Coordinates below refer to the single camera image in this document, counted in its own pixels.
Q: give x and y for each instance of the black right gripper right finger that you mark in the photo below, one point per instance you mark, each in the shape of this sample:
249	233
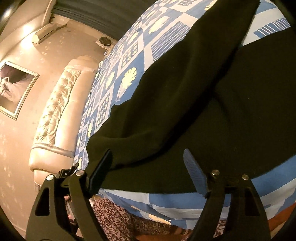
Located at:
233	209

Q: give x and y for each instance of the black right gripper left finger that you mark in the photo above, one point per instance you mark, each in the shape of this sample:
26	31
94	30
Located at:
49	220

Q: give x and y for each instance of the black pant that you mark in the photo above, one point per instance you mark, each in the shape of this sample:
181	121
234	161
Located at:
231	106

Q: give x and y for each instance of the person left hand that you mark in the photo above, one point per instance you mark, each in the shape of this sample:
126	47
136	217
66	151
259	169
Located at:
68	208

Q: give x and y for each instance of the cream tufted headboard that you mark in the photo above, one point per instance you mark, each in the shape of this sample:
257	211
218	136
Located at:
55	139

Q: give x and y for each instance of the patterned trousers leg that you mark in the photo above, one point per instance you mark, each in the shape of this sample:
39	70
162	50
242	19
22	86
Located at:
118	224

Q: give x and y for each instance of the white round fan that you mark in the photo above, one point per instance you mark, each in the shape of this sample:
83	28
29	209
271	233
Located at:
104	42

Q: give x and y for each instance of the white air conditioner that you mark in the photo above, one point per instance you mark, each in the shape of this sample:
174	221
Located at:
44	32

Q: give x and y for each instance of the blue patterned bedspread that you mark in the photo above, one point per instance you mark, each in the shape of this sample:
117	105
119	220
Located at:
158	29

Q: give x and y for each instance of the dark grey curtain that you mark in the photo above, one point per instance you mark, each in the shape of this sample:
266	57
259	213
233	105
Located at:
111	17

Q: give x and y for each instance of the framed wall picture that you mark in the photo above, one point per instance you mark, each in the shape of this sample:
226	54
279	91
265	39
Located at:
16	83

